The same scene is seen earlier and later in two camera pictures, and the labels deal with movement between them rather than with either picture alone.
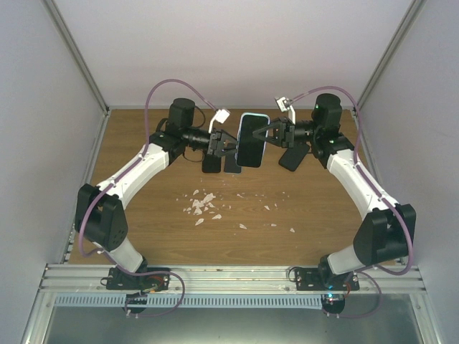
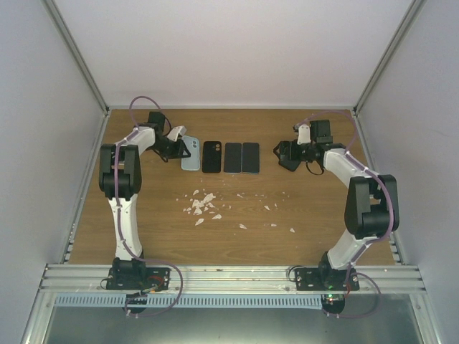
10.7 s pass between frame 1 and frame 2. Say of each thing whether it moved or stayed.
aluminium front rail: stayed
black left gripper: moved
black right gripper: moved
